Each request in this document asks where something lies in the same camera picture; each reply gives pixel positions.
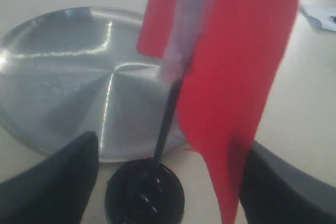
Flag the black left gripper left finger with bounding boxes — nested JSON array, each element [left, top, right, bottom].
[[1, 131, 99, 223]]

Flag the white paper on table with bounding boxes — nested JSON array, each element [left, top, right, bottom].
[[299, 3, 335, 32]]

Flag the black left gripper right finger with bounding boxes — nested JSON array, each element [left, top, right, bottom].
[[239, 142, 335, 223]]

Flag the red flag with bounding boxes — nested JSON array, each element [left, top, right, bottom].
[[137, 0, 299, 223]]

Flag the round stainless steel plate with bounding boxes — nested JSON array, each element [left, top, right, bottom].
[[1, 7, 169, 163]]

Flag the black round flag base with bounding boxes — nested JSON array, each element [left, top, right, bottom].
[[104, 159, 185, 224]]

